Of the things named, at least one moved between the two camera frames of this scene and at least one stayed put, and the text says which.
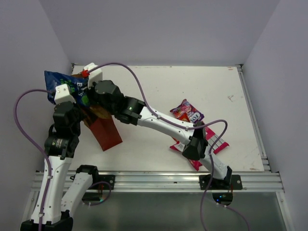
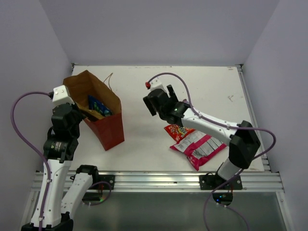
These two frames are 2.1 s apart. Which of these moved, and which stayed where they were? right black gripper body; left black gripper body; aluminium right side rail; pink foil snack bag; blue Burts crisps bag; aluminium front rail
Moved: right black gripper body; blue Burts crisps bag
Stayed: aluminium right side rail; aluminium front rail; left black gripper body; pink foil snack bag
